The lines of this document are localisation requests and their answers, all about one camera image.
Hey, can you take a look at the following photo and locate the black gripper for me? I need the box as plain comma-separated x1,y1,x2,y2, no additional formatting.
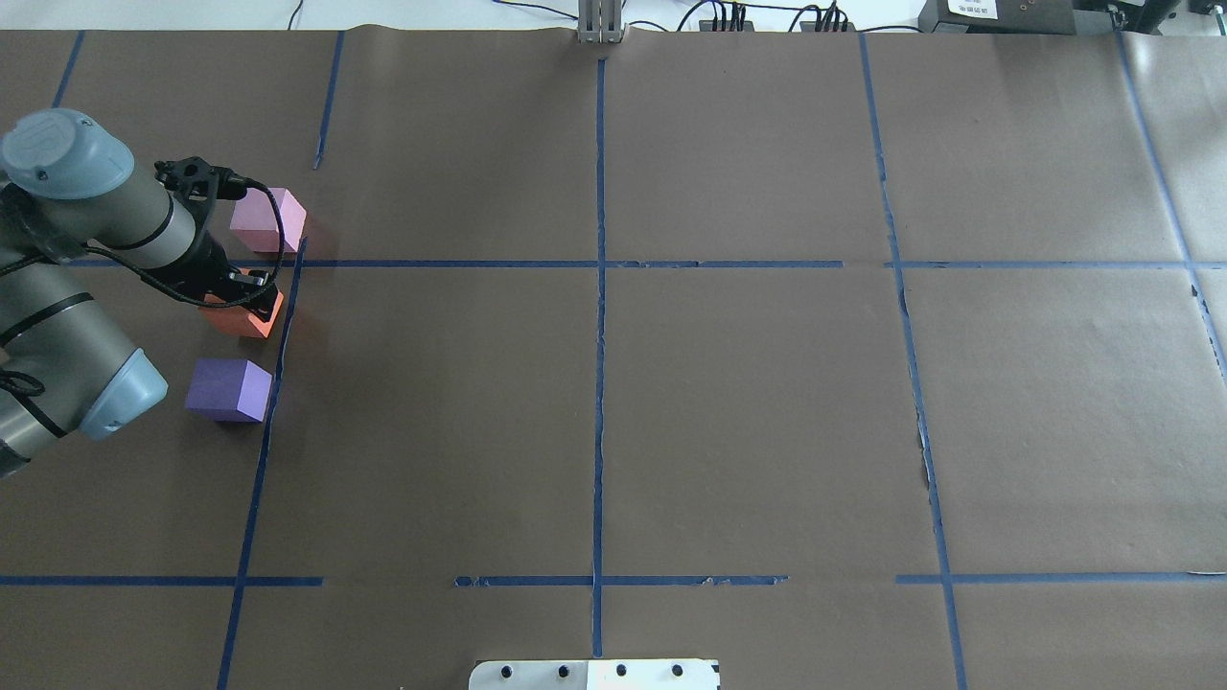
155,157,279,320

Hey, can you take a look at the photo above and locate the orange foam block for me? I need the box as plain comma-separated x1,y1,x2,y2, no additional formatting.
198,287,285,339

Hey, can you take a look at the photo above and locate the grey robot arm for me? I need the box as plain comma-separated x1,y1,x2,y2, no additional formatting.
1,106,286,476

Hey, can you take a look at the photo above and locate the pink foam block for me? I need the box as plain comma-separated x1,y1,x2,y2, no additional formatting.
229,187,308,254

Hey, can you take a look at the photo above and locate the purple foam block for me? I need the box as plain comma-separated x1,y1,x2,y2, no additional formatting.
184,359,272,424

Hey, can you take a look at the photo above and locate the white mounting plate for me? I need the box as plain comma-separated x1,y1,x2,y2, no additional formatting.
467,658,721,689

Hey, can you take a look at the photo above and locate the black usb hub left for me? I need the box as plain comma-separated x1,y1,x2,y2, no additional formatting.
699,17,755,34

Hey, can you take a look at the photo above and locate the black usb hub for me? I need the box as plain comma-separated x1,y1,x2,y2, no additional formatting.
798,17,856,34
699,17,755,34

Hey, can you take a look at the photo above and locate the black usb hub right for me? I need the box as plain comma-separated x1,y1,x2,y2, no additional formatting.
798,17,856,34

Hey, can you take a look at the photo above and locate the brown paper table cover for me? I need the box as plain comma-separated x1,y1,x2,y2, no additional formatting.
2,26,1225,689

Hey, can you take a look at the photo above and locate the black box with label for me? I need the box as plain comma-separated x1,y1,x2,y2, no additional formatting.
917,0,1077,36

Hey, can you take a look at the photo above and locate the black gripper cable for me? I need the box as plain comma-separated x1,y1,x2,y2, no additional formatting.
91,176,287,309

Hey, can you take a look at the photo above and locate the grey metal camera post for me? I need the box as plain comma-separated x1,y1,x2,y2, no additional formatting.
577,0,627,44

